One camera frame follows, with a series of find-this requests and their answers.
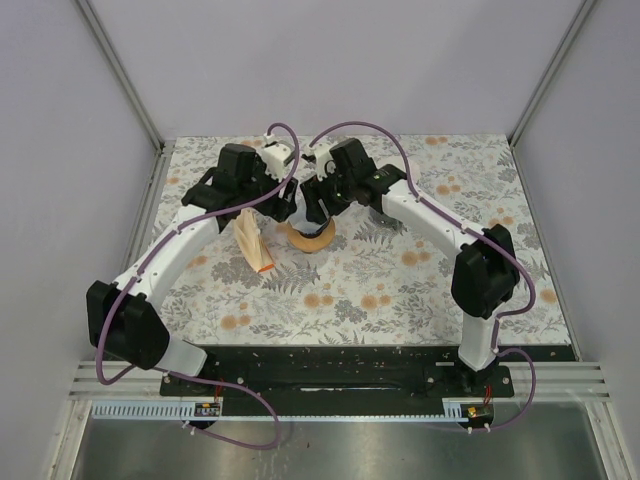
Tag white slotted cable duct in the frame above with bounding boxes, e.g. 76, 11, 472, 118
91, 400, 223, 421

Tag right aluminium frame post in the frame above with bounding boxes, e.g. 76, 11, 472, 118
507, 0, 600, 150

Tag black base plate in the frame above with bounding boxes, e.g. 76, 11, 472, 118
160, 345, 576, 417

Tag floral table mat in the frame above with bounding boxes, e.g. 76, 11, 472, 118
160, 134, 570, 345

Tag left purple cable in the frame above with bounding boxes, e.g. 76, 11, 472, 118
96, 123, 302, 450

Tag left aluminium frame post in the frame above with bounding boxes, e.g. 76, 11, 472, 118
72, 0, 165, 152

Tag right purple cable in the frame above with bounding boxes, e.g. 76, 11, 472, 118
307, 120, 537, 434

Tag aluminium front rail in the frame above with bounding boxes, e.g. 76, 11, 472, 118
69, 361, 611, 403

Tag aluminium frame post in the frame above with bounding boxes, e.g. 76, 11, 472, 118
507, 0, 600, 150
72, 0, 165, 152

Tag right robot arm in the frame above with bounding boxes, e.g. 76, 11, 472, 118
289, 138, 520, 396

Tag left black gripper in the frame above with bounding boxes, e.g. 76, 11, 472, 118
239, 157, 298, 222

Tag purple cable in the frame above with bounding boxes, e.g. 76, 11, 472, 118
96, 123, 302, 450
307, 120, 537, 434

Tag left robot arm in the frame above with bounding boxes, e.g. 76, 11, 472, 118
86, 140, 297, 395

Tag coffee filter paper pack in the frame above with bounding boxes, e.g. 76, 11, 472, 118
232, 209, 275, 273

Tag light wooden ring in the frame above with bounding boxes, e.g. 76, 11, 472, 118
286, 219, 337, 254

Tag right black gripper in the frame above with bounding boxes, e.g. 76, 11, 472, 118
299, 165, 355, 226

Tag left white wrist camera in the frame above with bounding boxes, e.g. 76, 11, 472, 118
259, 134, 294, 181

